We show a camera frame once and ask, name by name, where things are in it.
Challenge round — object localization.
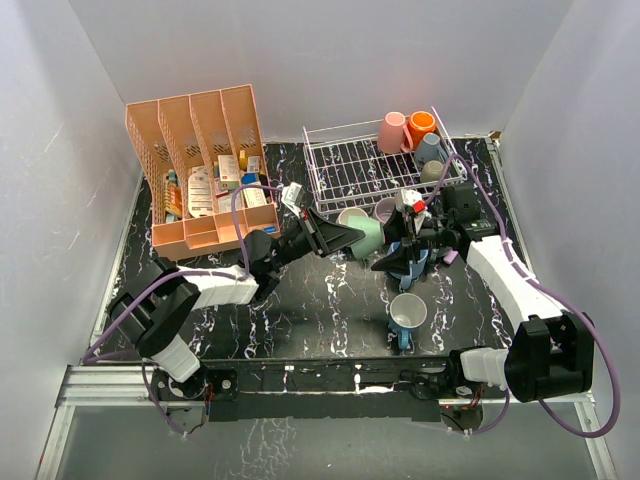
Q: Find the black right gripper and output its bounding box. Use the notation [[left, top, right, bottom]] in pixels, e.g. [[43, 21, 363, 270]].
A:
[[368, 207, 453, 274]]

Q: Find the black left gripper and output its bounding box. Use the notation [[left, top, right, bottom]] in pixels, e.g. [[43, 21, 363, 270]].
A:
[[266, 207, 365, 273]]

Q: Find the teal green cup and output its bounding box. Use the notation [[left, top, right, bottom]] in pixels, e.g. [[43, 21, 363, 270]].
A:
[[347, 216, 385, 260]]

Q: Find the olive grey small cup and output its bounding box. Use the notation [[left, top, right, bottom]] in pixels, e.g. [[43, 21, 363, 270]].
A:
[[420, 160, 445, 183]]

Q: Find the grey-blue printed mug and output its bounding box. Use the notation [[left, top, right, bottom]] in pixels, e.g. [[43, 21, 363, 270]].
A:
[[414, 132, 441, 164]]

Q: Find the pink mug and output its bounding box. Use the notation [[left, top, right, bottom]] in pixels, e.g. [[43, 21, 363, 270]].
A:
[[377, 112, 414, 154]]

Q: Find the orange mug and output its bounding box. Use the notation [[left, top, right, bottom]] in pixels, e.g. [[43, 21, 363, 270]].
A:
[[407, 111, 437, 150]]

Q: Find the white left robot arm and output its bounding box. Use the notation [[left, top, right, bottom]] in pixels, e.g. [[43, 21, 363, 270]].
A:
[[107, 208, 365, 399]]

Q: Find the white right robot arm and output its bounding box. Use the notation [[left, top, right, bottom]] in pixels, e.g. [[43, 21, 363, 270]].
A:
[[373, 184, 594, 403]]

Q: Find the light blue mug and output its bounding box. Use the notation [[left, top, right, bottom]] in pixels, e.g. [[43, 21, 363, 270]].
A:
[[389, 249, 430, 292]]

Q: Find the cream speckled mug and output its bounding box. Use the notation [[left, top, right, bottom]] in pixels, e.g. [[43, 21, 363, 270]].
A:
[[337, 207, 368, 226]]

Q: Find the lavender wide mug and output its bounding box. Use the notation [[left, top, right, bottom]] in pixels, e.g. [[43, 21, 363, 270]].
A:
[[374, 197, 396, 224]]

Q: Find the blue round container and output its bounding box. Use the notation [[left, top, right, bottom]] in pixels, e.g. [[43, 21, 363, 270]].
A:
[[241, 173, 259, 185]]

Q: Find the yellow small box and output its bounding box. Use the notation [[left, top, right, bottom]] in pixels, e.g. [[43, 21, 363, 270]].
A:
[[238, 149, 248, 171]]

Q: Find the white red medicine box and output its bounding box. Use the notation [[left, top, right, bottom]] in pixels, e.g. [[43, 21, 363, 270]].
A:
[[217, 155, 240, 188]]

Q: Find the white blister pack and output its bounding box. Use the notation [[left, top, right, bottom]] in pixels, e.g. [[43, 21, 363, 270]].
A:
[[187, 166, 214, 218]]

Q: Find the peach plastic file organizer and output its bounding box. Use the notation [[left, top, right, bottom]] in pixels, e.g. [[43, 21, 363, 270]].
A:
[[125, 85, 280, 261]]

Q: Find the orange medicine box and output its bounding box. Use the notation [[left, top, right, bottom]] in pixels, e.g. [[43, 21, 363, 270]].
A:
[[164, 182, 182, 218]]

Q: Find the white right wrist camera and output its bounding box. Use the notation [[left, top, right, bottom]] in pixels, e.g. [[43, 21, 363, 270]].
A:
[[394, 189, 428, 220]]

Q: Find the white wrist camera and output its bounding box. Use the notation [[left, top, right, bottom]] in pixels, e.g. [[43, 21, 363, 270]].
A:
[[394, 189, 428, 220], [281, 182, 304, 218]]

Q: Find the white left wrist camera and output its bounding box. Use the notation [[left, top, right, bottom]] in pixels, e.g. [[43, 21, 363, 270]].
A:
[[281, 182, 304, 218]]

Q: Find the white mug blue handle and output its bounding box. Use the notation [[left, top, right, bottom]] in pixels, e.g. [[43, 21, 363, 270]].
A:
[[389, 293, 428, 351]]

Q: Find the white wire dish rack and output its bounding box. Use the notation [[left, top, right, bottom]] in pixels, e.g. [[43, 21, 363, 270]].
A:
[[302, 119, 438, 215]]

